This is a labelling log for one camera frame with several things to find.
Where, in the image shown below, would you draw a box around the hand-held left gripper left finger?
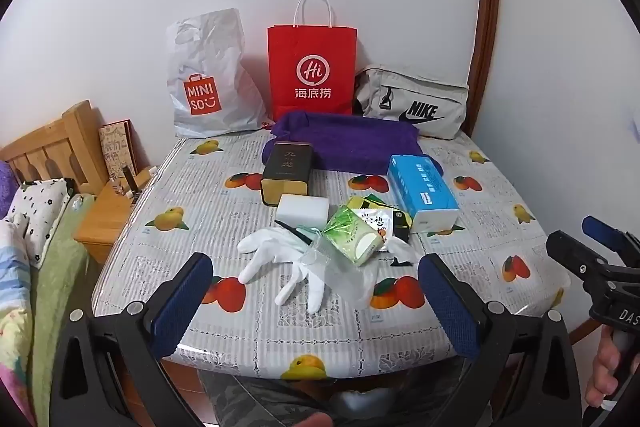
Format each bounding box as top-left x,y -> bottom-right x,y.
50,252 -> 216,427

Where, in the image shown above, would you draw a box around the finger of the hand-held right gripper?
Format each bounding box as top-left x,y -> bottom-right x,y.
545,231 -> 640,295
581,215 -> 640,265

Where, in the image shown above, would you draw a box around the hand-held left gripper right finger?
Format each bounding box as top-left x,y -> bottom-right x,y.
417,253 -> 583,427

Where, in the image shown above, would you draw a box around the clear plastic bag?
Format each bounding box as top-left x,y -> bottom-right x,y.
300,237 -> 376,308

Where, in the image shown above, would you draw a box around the black comb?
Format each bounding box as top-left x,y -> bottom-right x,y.
274,220 -> 321,245

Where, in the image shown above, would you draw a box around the white sponge block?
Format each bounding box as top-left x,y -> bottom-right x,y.
276,193 -> 331,230

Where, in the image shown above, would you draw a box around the person's right hand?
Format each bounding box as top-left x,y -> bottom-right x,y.
585,324 -> 626,408

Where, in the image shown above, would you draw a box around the fruit print tablecloth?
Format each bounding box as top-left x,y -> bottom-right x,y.
90,127 -> 571,380

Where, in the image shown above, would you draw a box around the person's camouflage trousers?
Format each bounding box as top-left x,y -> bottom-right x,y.
197,369 -> 416,427

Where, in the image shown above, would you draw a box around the wooden nightstand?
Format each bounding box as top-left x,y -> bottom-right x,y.
74,167 -> 161,265

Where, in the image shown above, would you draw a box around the white and yellow wipe packet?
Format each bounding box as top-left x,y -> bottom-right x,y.
347,194 -> 401,253

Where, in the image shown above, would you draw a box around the blue tissue pack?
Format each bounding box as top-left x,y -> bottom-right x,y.
387,154 -> 460,235

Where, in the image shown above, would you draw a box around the green tissue packet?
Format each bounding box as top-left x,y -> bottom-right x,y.
320,204 -> 380,268

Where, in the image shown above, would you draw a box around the green bed sheet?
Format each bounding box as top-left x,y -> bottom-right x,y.
30,194 -> 98,427

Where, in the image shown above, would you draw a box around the dark tea box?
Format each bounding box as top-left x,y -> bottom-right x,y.
260,140 -> 315,208

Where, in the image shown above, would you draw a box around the brown patterned book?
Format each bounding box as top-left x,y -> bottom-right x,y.
98,119 -> 138,182

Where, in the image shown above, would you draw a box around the white floral pillow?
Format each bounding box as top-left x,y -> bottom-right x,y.
5,178 -> 73,268

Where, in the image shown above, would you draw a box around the colourful quilt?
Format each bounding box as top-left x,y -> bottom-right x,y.
0,219 -> 36,427

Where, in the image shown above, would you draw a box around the purple towel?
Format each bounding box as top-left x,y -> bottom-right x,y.
267,110 -> 441,178

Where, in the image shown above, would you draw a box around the wooden headboard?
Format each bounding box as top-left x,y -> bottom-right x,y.
0,99 -> 108,195

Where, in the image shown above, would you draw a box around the beige waist bag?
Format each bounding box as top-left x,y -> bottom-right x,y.
354,64 -> 471,140

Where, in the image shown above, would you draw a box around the purple plush toy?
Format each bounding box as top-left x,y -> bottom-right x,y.
0,159 -> 21,212

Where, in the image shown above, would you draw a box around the white plastic shopping bag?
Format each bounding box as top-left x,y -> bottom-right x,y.
166,8 -> 268,139

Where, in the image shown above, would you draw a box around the red paper bag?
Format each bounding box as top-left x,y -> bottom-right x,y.
266,0 -> 359,122

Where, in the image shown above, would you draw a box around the wooden door frame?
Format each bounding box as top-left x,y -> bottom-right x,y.
467,0 -> 502,138

